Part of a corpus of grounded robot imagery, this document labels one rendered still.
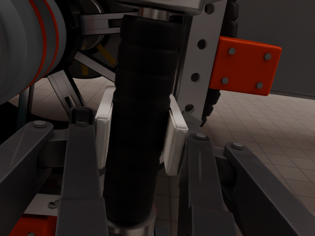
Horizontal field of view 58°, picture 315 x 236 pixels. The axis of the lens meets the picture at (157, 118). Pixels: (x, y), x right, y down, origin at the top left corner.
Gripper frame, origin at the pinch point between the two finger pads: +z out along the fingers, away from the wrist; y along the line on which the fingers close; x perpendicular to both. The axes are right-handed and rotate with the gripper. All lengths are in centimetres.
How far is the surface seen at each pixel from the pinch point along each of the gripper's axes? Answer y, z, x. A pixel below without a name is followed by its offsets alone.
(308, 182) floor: 130, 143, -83
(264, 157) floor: 111, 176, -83
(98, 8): -11, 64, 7
